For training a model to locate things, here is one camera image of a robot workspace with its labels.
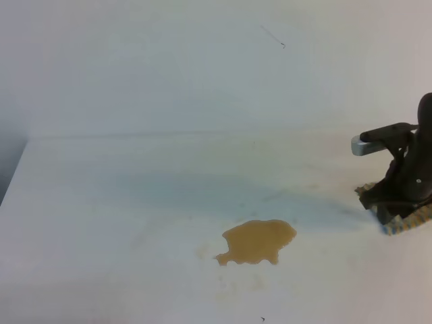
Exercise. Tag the blue and tan zigzag rag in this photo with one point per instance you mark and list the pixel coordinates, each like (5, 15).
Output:
(399, 225)

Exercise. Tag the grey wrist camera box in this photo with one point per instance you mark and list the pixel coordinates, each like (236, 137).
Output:
(392, 138)

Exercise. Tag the brown coffee spill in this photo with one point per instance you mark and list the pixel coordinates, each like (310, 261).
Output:
(256, 241)

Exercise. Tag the dark robot arm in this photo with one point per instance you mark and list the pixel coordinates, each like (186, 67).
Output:
(423, 123)

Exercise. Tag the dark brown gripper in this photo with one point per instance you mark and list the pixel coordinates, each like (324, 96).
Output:
(407, 183)

